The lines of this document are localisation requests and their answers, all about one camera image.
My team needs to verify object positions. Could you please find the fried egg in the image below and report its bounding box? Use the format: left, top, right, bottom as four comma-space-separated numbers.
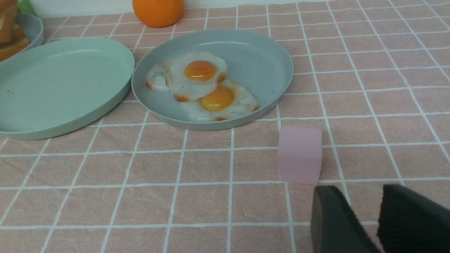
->
181, 80, 260, 122
166, 51, 228, 103

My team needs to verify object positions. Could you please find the orange fruit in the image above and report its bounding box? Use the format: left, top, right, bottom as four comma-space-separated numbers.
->
132, 0, 185, 28

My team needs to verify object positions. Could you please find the toast slice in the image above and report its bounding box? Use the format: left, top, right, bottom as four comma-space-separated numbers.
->
10, 24, 27, 42
0, 38, 31, 62
0, 0, 18, 43

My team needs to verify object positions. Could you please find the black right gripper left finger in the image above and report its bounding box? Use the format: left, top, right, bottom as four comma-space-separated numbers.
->
311, 186, 380, 253

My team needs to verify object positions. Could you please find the green centre plate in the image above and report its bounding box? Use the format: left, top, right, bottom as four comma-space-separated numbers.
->
0, 37, 135, 140

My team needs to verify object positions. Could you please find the blue bread plate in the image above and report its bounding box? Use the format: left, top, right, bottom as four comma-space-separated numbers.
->
1, 13, 44, 64

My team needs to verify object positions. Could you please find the grey-blue egg plate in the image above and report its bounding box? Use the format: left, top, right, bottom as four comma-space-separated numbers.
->
131, 29, 294, 131

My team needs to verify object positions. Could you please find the green foam cube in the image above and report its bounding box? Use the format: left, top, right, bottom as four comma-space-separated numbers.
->
18, 0, 37, 16

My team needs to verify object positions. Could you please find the pink checked tablecloth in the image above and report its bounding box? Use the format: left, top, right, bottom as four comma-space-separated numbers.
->
0, 0, 450, 253

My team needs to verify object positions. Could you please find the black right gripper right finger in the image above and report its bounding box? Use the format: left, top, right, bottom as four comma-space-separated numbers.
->
377, 184, 450, 253

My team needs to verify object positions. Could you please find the pink foam cube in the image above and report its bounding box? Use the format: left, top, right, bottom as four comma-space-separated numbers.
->
277, 125, 323, 186

